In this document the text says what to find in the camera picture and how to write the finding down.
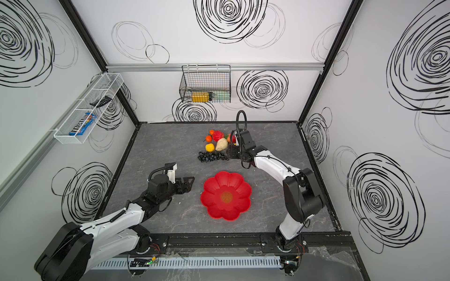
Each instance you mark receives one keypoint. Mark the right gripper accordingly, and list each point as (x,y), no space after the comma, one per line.
(232,151)

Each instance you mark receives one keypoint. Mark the yellow box in basket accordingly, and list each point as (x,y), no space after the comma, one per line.
(200,97)

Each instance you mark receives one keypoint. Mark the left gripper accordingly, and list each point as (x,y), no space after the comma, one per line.
(187,187)

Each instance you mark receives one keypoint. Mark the red pink apple fruit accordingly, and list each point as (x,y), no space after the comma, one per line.
(217,135)

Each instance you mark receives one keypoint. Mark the green box in basket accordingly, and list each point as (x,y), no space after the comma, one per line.
(221,97)

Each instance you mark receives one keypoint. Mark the small yellow lemon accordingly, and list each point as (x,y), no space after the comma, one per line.
(210,147)

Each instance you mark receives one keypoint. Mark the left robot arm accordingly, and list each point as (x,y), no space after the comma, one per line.
(77,248)

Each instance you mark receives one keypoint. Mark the aluminium wall rail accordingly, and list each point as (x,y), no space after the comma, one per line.
(147,67)

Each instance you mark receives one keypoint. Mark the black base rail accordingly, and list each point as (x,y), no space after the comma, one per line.
(160,244)

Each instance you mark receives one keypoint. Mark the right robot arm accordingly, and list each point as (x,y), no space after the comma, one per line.
(303,195)

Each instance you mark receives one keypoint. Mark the white slotted cable duct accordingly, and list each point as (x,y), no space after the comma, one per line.
(227,262)

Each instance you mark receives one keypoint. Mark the red flower shaped bowl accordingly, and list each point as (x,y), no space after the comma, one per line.
(226,196)

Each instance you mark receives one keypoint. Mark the white wire shelf basket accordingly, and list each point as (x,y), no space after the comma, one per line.
(109,117)

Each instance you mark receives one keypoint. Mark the blue candy packet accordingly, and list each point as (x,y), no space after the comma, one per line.
(83,124)

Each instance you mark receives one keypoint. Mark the black remote control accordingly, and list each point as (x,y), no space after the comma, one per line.
(101,102)

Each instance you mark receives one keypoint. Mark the black wire basket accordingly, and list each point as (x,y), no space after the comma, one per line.
(208,81)

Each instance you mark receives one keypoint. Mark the beige potato shaped fruit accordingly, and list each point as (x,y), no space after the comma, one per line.
(222,144)

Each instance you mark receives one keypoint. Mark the black grape bunch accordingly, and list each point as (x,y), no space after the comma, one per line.
(211,156)

